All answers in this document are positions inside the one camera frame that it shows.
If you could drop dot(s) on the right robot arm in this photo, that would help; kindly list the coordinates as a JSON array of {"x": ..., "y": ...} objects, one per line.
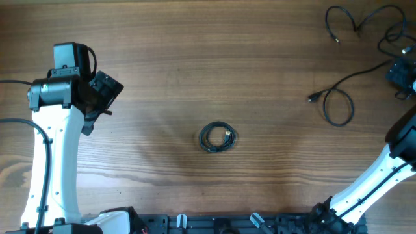
[{"x": 341, "y": 212}]

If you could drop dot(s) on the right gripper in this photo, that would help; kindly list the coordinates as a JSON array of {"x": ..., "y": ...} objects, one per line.
[{"x": 400, "y": 73}]

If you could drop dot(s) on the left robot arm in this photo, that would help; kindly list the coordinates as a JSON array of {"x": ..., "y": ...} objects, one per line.
[{"x": 65, "y": 105}]

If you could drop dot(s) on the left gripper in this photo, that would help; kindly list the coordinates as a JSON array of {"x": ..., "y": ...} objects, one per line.
[{"x": 110, "y": 88}]

